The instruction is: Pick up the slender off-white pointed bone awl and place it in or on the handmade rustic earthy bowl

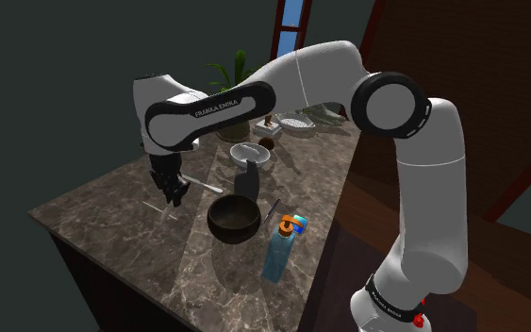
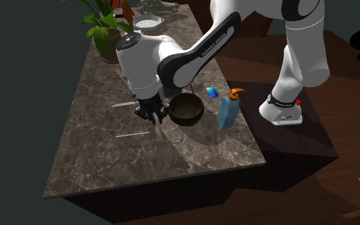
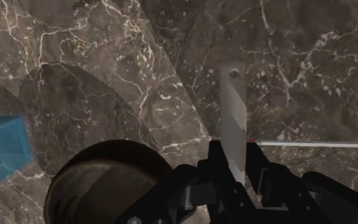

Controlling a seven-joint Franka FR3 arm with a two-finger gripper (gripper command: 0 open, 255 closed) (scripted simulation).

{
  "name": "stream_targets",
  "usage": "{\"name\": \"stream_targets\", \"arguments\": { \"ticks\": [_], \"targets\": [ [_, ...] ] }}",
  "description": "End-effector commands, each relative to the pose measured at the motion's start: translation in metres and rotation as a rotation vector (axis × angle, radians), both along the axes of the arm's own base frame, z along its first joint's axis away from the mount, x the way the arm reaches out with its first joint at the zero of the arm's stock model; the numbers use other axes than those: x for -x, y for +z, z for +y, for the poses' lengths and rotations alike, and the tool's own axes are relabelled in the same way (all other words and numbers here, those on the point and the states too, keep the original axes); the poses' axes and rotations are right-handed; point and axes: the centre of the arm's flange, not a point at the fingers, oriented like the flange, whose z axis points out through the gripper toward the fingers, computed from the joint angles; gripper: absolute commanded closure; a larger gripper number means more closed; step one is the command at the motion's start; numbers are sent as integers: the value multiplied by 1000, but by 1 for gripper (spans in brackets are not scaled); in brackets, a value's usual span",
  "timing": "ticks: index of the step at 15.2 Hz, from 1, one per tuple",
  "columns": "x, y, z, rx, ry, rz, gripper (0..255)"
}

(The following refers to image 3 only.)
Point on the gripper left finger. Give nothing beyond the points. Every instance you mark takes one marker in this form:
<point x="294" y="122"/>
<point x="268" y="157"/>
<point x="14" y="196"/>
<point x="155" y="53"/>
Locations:
<point x="197" y="192"/>

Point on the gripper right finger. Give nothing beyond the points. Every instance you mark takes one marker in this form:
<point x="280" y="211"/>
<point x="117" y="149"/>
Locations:
<point x="290" y="195"/>

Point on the grey metal bar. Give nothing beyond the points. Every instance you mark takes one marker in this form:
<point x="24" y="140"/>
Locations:
<point x="233" y="124"/>

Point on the thin white rod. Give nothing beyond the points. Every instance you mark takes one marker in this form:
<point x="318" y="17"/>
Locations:
<point x="318" y="144"/>

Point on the dark brown round bowl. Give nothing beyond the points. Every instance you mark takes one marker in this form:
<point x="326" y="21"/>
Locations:
<point x="104" y="183"/>

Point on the translucent blue block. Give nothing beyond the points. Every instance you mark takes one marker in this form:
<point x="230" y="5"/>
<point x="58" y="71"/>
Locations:
<point x="2" y="149"/>

